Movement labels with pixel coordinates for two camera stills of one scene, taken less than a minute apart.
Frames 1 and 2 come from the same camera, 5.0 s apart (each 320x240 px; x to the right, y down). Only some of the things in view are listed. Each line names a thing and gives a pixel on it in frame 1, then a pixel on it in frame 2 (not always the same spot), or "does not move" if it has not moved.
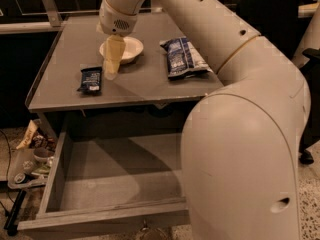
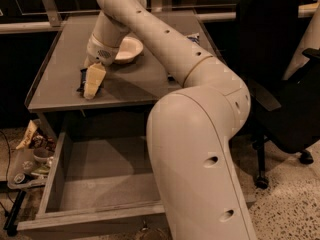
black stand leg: x=10 y=224 does not move
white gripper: x=115 y=21 to x=100 y=54
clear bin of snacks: x=30 y=162 does not move
